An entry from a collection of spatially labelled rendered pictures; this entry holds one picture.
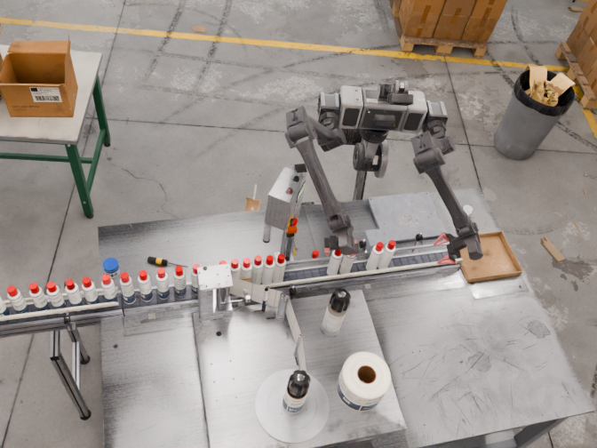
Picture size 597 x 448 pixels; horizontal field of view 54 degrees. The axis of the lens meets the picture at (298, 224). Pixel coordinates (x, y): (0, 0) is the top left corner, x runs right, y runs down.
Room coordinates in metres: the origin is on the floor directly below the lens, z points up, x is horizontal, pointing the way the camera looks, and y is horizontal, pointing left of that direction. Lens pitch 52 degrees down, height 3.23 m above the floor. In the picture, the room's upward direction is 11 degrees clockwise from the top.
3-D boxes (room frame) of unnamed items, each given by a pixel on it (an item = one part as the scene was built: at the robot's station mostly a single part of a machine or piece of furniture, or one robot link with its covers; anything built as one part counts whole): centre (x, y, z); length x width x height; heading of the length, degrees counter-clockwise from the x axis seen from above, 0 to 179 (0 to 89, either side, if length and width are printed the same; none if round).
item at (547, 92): (3.80, -1.67, 0.50); 0.42 x 0.41 x 0.28; 100
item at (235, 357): (1.04, -0.11, 0.86); 0.80 x 0.67 x 0.05; 112
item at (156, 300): (1.50, -0.06, 0.86); 1.65 x 0.08 x 0.04; 112
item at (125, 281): (1.21, 0.67, 0.98); 0.05 x 0.05 x 0.20
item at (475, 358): (1.37, -0.25, 0.82); 2.10 x 1.31 x 0.02; 112
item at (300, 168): (1.62, 0.03, 1.16); 0.04 x 0.04 x 0.67; 22
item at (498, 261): (1.87, -0.99, 0.85); 0.30 x 0.26 x 0.04; 112
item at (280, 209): (1.54, 0.07, 1.38); 0.17 x 0.10 x 0.19; 167
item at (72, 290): (1.13, 0.88, 0.98); 0.05 x 0.05 x 0.20
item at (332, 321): (1.27, -0.23, 1.03); 0.09 x 0.09 x 0.30
